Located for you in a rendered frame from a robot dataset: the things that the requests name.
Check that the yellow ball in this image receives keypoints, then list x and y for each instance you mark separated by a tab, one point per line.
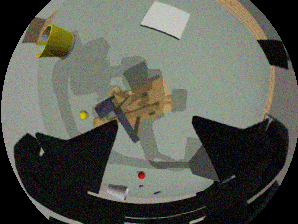
83	115

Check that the red ball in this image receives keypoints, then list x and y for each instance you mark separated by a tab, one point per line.
141	176

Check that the yellow cup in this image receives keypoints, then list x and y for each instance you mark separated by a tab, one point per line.
54	42

